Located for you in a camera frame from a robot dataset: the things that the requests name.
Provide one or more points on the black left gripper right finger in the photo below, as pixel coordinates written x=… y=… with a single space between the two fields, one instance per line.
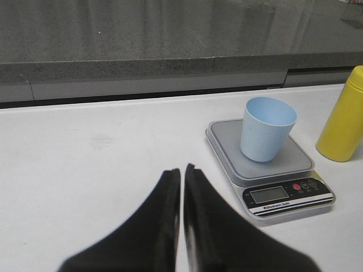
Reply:
x=219 y=239

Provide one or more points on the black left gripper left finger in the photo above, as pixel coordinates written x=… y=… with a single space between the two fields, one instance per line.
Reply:
x=147 y=241

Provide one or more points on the light blue plastic cup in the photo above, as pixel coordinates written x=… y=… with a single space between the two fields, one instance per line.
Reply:
x=265 y=127

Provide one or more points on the yellow squeeze bottle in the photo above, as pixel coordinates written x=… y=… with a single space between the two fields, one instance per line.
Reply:
x=342 y=132

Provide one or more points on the silver digital kitchen scale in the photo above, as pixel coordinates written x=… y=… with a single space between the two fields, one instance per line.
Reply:
x=285 y=188

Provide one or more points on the grey stone counter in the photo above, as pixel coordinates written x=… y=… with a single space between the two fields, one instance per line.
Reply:
x=62 y=52

